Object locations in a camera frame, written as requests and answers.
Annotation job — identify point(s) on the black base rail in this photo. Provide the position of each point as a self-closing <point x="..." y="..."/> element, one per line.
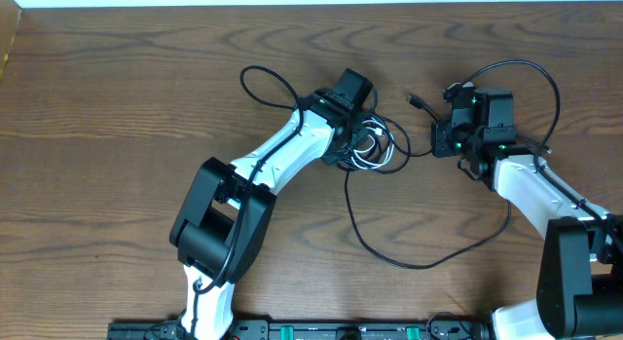
<point x="444" y="329"/>

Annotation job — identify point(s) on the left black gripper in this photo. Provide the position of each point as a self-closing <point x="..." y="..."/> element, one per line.
<point x="339" y="160"/>

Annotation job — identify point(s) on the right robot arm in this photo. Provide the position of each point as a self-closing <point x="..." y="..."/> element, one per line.
<point x="579" y="287"/>

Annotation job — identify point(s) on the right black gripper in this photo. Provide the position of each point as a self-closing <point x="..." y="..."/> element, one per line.
<point x="440" y="145"/>

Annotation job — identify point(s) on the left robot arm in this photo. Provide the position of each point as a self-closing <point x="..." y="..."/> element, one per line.
<point x="224" y="218"/>

